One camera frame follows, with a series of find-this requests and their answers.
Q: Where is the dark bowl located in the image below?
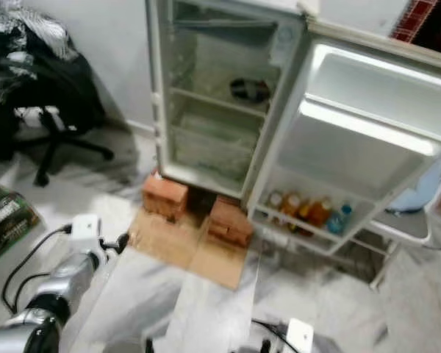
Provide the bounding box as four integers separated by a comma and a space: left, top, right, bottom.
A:
229, 77, 272, 104

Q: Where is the blue drink bottle blue cap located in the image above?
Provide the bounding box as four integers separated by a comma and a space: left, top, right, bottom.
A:
326, 203, 354, 237

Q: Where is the light blue rounded container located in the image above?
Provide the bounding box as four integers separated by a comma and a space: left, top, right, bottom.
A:
384, 151, 441, 215

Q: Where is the grey metal folding chair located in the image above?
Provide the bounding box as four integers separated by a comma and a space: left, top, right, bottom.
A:
359, 162, 441, 289

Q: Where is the silver fridge body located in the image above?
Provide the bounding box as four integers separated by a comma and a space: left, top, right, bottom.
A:
146, 0, 315, 201

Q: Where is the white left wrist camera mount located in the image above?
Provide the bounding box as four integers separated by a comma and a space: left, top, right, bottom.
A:
69, 213, 103, 255

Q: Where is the black office chair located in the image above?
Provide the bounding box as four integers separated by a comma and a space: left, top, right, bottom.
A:
13, 107, 115, 188

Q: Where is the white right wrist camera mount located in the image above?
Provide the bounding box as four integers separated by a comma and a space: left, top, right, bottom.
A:
282, 317, 315, 353

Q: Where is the silver fridge door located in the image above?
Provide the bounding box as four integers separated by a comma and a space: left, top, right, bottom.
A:
239, 18, 441, 257

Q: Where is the pile of dark striped clothes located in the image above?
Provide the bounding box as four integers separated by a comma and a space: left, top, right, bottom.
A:
0, 0, 112, 161

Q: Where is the orange drink bottle white cap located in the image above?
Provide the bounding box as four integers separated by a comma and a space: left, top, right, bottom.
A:
303, 196, 334, 235

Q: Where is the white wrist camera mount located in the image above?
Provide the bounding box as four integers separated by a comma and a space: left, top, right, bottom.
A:
282, 317, 315, 353
69, 213, 103, 255

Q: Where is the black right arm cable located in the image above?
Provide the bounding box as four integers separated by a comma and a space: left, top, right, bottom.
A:
251, 318, 289, 353

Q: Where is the flat brown cardboard sheet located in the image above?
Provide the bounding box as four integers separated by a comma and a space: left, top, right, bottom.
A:
125, 206, 259, 290

